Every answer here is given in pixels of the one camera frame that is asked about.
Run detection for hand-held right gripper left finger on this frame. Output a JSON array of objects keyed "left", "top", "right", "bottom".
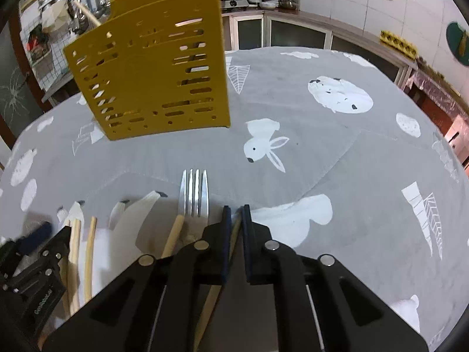
[{"left": 42, "top": 205, "right": 233, "bottom": 352}]

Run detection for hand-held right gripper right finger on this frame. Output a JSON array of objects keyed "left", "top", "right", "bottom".
[{"left": 240, "top": 204, "right": 429, "bottom": 352}]

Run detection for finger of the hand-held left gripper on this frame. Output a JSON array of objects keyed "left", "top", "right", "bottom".
[
  {"left": 15, "top": 222, "right": 52, "bottom": 255},
  {"left": 7, "top": 225, "right": 72, "bottom": 291}
]

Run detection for wooden handled metal fork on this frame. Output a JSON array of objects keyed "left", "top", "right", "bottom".
[{"left": 160, "top": 169, "right": 209, "bottom": 259}]

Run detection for yellow perforated utensil holder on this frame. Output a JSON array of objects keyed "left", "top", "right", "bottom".
[{"left": 63, "top": 0, "right": 231, "bottom": 141}]

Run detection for brown framed glass door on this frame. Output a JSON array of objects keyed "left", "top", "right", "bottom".
[{"left": 0, "top": 15, "right": 55, "bottom": 147}]

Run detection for glass fronted counter cabinets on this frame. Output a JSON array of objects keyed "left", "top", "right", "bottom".
[{"left": 221, "top": 9, "right": 418, "bottom": 81}]

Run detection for hanging beige cloth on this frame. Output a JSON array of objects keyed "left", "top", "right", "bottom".
[{"left": 41, "top": 2, "right": 71, "bottom": 32}]

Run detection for red cabinet with plastic cover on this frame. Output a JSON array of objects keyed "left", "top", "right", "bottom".
[{"left": 405, "top": 69, "right": 469, "bottom": 138}]

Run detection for yellow egg carton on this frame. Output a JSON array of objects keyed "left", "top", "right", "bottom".
[{"left": 379, "top": 29, "right": 419, "bottom": 60}]

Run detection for red bag in wire basket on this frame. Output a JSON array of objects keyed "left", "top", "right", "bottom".
[{"left": 26, "top": 25, "right": 52, "bottom": 61}]

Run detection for green round wall board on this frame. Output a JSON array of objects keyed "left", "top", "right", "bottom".
[{"left": 446, "top": 21, "right": 469, "bottom": 67}]

